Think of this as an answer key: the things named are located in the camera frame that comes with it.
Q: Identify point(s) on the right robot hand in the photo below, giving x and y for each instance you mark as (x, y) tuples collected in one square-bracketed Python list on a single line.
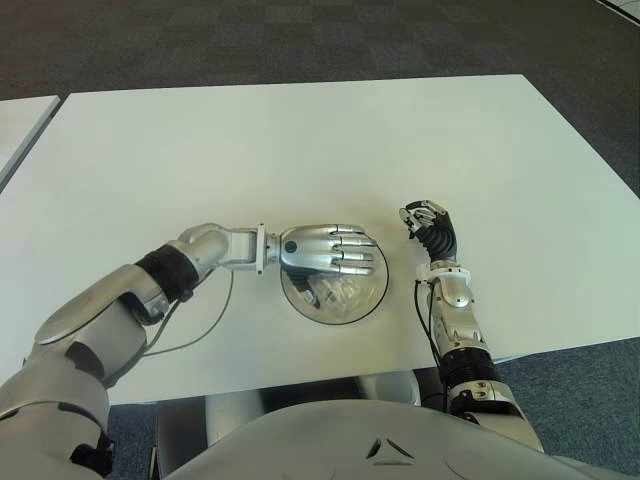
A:
[(440, 235)]

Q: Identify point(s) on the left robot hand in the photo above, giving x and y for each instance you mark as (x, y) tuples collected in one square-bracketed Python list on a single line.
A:
[(320, 250)]

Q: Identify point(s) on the clear bottle with blue cap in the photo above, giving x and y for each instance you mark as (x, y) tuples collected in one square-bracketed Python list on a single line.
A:
[(340, 295)]

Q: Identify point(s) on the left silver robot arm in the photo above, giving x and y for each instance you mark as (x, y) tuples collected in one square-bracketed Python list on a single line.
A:
[(100, 320)]

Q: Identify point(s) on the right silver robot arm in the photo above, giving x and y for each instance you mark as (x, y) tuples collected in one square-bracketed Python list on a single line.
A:
[(455, 297)]

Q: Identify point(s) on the white plate with black rim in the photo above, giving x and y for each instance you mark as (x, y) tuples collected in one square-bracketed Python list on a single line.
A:
[(375, 290)]

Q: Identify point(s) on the white round table base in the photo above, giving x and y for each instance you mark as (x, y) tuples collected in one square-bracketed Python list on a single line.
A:
[(395, 390)]

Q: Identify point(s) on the silver table support column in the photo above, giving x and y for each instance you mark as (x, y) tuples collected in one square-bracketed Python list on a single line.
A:
[(235, 417)]

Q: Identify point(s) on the grey robot torso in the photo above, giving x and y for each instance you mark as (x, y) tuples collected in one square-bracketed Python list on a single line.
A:
[(380, 450)]

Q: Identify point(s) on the white adjoining table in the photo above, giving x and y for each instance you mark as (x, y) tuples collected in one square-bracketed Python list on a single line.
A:
[(22, 130)]

